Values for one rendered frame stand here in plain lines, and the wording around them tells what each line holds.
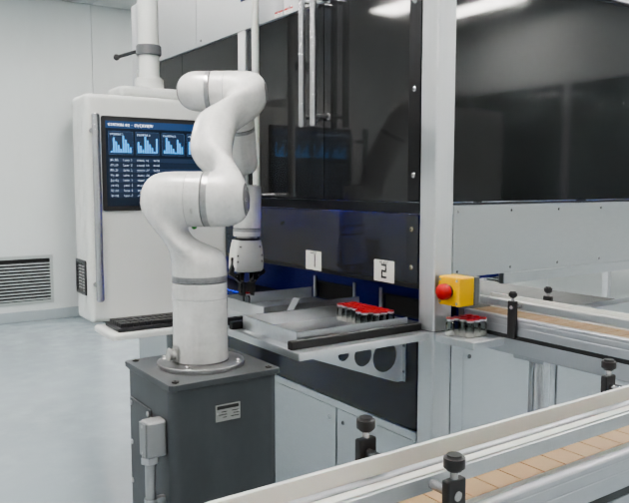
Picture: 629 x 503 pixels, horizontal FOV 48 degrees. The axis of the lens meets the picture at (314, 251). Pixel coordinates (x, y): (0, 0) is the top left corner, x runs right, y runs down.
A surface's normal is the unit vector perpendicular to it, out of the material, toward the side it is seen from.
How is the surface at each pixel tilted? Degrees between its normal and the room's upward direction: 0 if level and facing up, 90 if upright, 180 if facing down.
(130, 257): 90
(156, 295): 90
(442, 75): 90
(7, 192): 90
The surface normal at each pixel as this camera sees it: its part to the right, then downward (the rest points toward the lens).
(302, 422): -0.82, 0.05
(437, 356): 0.57, 0.07
